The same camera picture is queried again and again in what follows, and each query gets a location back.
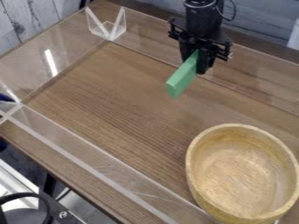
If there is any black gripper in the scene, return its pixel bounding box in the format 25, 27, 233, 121
168, 0, 233, 74

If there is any green rectangular block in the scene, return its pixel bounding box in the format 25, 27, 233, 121
165, 51, 198, 98

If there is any light wooden bowl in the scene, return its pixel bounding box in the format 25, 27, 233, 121
185, 123, 299, 224

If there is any black table leg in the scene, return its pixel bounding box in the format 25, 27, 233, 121
42, 174, 57, 196

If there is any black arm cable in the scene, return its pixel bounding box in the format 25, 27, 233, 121
216, 0, 238, 23

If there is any clear acrylic corner bracket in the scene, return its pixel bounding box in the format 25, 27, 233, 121
84, 7, 126, 41

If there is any clear acrylic wall panel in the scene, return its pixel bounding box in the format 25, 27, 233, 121
0, 92, 178, 224

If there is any black cable loop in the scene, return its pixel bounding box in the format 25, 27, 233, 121
0, 192, 53, 224

